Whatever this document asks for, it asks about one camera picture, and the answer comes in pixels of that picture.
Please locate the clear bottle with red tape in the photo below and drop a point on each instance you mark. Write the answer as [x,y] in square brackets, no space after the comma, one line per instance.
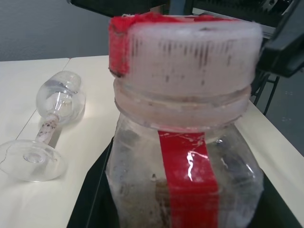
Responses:
[180,114]

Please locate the clear wine glass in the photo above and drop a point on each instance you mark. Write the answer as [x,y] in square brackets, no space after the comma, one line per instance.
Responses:
[51,123]

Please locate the black angular equipment block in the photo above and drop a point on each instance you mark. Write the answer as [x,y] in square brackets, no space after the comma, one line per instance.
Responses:
[282,47]

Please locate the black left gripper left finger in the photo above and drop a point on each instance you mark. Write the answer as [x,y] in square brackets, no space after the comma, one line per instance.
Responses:
[95,190]

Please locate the black metal stand legs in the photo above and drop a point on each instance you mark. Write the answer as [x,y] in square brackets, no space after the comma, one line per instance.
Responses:
[266,92]

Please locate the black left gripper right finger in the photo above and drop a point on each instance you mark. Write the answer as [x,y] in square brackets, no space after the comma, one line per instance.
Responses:
[268,209]

